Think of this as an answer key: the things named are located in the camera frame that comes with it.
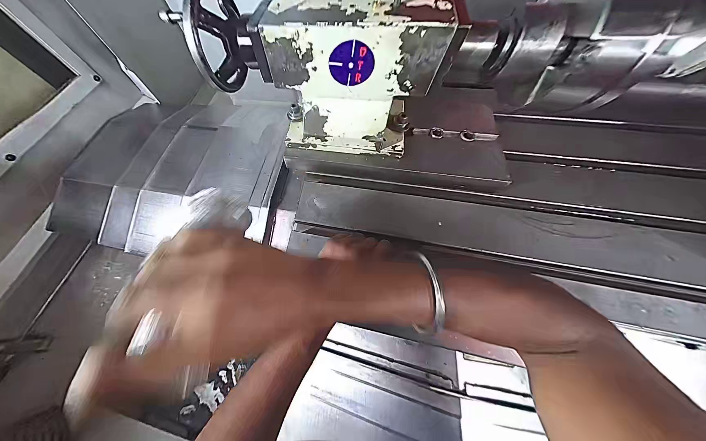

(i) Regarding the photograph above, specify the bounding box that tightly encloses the person's left hand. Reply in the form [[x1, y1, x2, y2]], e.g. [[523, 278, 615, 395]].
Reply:
[[319, 233, 393, 262]]

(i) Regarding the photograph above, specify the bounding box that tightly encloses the person's right hand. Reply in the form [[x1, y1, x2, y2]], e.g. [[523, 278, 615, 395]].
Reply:
[[74, 227, 337, 430]]

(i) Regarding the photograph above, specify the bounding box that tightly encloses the whitish cloth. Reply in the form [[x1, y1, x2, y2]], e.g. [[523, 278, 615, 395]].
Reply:
[[64, 187, 252, 423]]

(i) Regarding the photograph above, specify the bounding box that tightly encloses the person's left forearm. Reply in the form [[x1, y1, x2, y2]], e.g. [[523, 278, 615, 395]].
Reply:
[[196, 323, 337, 441]]

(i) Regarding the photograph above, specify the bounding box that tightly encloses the pile of whitish metal chips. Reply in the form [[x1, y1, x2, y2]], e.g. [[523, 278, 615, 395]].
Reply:
[[178, 359, 250, 417]]

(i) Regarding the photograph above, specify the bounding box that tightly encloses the stepped grey metal way cover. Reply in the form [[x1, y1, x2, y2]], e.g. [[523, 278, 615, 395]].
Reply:
[[47, 103, 295, 254]]

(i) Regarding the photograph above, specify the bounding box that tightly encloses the shiny ribbed steel cover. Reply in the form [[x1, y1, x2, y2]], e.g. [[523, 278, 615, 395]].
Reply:
[[276, 323, 550, 441]]

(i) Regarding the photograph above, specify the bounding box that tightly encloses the chipped cream-painted tailstock block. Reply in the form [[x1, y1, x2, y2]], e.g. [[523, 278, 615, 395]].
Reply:
[[249, 0, 471, 158]]

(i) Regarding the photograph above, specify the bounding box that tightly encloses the grey metal lathe bed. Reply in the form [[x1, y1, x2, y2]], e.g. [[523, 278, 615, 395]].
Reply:
[[270, 89, 706, 356]]

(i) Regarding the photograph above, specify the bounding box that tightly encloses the grey machine door with window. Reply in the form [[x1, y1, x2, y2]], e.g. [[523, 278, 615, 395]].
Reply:
[[0, 0, 161, 347]]

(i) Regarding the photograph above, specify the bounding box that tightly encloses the black handwheel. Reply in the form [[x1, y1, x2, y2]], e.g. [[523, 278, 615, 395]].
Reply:
[[159, 0, 258, 93]]

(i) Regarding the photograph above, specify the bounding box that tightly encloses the large steel cylindrical machine part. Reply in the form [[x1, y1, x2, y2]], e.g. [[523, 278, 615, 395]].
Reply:
[[444, 0, 706, 112]]

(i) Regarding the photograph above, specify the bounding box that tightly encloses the metal tool with yellow mark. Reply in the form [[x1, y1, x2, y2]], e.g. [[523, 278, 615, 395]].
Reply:
[[659, 11, 706, 78]]

